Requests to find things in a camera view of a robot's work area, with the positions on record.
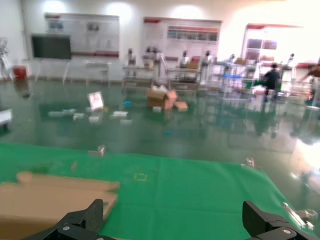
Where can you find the open cardboard carton on floor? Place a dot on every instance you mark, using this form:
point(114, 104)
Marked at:
point(160, 98)

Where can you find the white standing fan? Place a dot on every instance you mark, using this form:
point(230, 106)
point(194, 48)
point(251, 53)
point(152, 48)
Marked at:
point(3, 60)

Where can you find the dark display screen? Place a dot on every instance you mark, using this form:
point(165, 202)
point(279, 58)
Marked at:
point(51, 47)

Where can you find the white red poster board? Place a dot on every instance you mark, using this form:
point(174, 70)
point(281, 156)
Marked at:
point(265, 42)
point(182, 37)
point(95, 35)

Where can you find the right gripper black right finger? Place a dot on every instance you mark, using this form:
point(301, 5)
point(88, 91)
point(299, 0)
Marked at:
point(260, 225)

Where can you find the green table cloth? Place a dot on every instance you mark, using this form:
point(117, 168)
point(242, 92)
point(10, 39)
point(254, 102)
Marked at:
point(187, 195)

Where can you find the white low platform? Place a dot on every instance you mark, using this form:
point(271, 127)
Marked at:
point(5, 118)

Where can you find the small wooden stick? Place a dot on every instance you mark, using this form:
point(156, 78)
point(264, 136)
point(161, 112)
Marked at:
point(73, 165)

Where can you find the seated person in dark clothes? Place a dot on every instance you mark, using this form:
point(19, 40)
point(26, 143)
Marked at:
point(272, 78)

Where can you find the open cardboard box, round-tab lid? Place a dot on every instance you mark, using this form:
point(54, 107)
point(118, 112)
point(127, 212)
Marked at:
point(50, 200)

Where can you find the metal shelf rack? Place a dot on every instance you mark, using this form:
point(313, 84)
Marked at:
point(137, 75)
point(183, 77)

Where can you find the red bucket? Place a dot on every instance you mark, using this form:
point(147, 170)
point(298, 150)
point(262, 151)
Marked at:
point(20, 72)

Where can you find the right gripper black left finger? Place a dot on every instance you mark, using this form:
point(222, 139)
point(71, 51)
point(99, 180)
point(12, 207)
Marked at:
point(85, 222)

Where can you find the small white red sign stand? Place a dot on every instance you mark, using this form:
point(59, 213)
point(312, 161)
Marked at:
point(95, 100)

